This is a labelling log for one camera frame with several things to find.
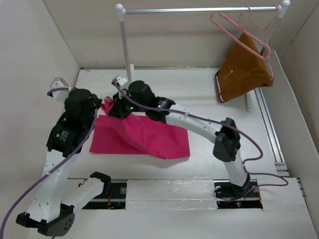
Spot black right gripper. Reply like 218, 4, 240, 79
108, 89, 148, 120

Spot pink trousers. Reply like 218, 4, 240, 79
90, 97, 190, 159

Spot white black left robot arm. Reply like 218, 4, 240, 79
16, 89, 111, 238

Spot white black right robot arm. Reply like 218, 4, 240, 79
108, 76, 251, 198

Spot brown trousers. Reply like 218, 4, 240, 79
215, 43, 274, 103

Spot pink hanger with brown trousers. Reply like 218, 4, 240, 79
239, 4, 280, 81

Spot white clothes rack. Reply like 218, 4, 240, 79
115, 0, 291, 109

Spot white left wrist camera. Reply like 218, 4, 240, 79
47, 77, 72, 104

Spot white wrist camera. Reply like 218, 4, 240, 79
47, 77, 72, 104
112, 75, 130, 90

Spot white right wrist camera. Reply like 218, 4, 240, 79
112, 75, 130, 90

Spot aluminium side rail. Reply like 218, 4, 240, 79
255, 88, 290, 177

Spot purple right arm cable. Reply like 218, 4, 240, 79
112, 81, 290, 200

